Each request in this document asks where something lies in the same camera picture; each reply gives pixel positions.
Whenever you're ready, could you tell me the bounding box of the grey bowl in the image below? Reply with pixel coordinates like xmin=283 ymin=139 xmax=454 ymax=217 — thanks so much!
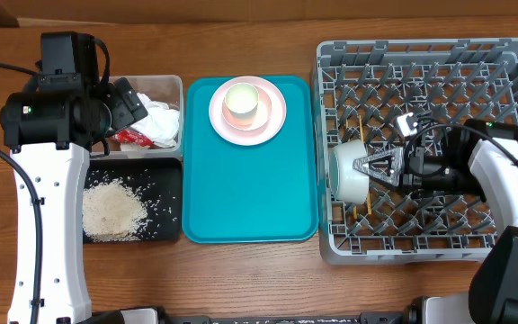
xmin=329 ymin=139 xmax=369 ymax=204

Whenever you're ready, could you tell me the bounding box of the red snack wrapper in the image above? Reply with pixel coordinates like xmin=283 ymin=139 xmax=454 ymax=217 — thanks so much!
xmin=112 ymin=130 xmax=153 ymax=148

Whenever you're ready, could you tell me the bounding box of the white napkin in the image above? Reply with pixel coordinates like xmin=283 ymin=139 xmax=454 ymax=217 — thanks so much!
xmin=131 ymin=93 xmax=180 ymax=149

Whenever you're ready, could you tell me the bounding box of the white rice pile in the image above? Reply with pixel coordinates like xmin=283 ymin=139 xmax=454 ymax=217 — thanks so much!
xmin=82 ymin=177 xmax=179 ymax=242

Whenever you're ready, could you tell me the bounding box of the white cup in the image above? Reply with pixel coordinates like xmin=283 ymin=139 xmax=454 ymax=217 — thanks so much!
xmin=224 ymin=83 xmax=259 ymax=119

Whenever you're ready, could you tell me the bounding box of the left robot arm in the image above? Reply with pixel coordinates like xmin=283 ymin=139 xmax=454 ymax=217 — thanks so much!
xmin=0 ymin=75 xmax=147 ymax=323

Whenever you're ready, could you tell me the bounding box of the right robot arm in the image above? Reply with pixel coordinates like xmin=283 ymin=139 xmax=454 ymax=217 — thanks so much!
xmin=331 ymin=114 xmax=518 ymax=323

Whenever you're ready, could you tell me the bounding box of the clear plastic waste bin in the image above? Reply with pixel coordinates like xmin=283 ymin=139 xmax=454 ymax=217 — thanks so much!
xmin=107 ymin=75 xmax=184 ymax=159

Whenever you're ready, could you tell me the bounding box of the grey dishwasher rack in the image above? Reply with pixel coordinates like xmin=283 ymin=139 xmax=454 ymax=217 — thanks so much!
xmin=311 ymin=38 xmax=518 ymax=265

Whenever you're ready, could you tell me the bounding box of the black rectangular tray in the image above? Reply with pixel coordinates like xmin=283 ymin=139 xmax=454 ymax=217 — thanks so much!
xmin=84 ymin=158 xmax=183 ymax=243

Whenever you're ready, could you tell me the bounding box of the large pink plate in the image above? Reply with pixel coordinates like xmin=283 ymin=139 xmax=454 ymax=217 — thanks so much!
xmin=209 ymin=76 xmax=287 ymax=146

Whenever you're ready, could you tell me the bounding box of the teal serving tray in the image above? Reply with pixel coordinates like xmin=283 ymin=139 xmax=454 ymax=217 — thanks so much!
xmin=182 ymin=76 xmax=319 ymax=244

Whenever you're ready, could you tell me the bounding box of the small pink plate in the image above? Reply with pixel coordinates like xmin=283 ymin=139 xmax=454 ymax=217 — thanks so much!
xmin=222 ymin=87 xmax=271 ymax=131

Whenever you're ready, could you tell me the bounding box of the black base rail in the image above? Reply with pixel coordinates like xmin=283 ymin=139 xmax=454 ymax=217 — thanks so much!
xmin=85 ymin=306 xmax=423 ymax=324

